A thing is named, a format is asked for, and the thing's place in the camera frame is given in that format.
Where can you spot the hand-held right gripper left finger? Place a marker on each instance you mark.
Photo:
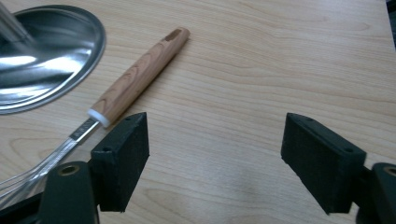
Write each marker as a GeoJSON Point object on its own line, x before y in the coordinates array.
{"type": "Point", "coordinates": [124, 165]}

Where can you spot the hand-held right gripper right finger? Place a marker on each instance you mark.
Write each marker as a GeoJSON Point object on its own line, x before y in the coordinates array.
{"type": "Point", "coordinates": [317, 161]}

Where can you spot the metal stand with round base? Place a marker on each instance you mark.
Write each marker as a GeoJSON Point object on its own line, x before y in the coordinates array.
{"type": "Point", "coordinates": [62, 46]}

